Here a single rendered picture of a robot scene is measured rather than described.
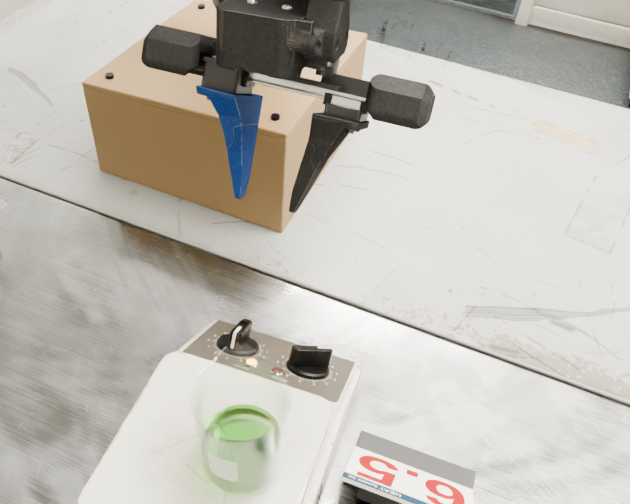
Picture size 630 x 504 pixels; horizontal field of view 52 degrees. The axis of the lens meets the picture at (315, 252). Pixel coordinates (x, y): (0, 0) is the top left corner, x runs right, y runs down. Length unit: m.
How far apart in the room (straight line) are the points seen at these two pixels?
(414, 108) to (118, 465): 0.27
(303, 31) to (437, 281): 0.34
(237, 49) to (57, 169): 0.42
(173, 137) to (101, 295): 0.16
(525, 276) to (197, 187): 0.34
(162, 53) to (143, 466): 0.25
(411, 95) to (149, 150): 0.35
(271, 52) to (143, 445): 0.24
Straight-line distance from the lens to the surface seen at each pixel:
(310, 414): 0.42
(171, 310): 0.59
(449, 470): 0.52
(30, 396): 0.56
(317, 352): 0.48
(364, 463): 0.49
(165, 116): 0.64
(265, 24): 0.36
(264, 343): 0.51
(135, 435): 0.42
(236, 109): 0.43
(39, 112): 0.85
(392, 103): 0.40
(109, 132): 0.69
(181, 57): 0.43
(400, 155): 0.77
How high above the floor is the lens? 1.35
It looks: 45 degrees down
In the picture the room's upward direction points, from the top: 6 degrees clockwise
